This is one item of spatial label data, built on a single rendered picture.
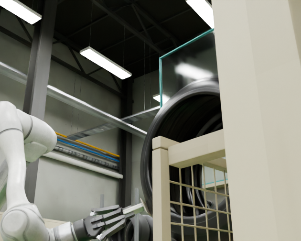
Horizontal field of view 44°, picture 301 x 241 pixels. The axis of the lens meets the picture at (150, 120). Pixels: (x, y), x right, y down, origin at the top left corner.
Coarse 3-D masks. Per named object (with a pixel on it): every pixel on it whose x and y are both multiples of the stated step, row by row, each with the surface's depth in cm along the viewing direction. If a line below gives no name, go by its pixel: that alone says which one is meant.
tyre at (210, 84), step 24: (192, 96) 123; (216, 96) 117; (168, 120) 142; (192, 120) 148; (216, 120) 147; (144, 144) 134; (144, 168) 130; (144, 192) 127; (192, 192) 146; (192, 216) 109; (216, 216) 104; (192, 240) 110; (216, 240) 105
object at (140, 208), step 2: (138, 206) 125; (140, 206) 125; (142, 206) 125; (132, 208) 125; (134, 208) 125; (136, 208) 125; (138, 208) 125; (140, 208) 126; (142, 208) 126; (128, 210) 125; (130, 210) 125; (132, 210) 125; (134, 210) 125; (136, 210) 125; (138, 210) 126; (140, 210) 126; (142, 210) 127; (124, 212) 124; (126, 212) 124; (128, 212) 124; (130, 212) 125; (134, 212) 126; (136, 212) 126; (138, 212) 127; (124, 214) 124
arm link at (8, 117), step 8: (0, 104) 151; (8, 104) 152; (0, 112) 147; (8, 112) 148; (16, 112) 152; (0, 120) 145; (8, 120) 145; (16, 120) 147; (24, 120) 152; (0, 128) 143; (8, 128) 143; (16, 128) 145; (24, 128) 151; (24, 136) 153
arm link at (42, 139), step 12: (36, 120) 159; (36, 132) 157; (48, 132) 163; (24, 144) 156; (36, 144) 159; (48, 144) 164; (36, 156) 162; (0, 168) 160; (0, 180) 158; (0, 192) 158; (0, 204) 160
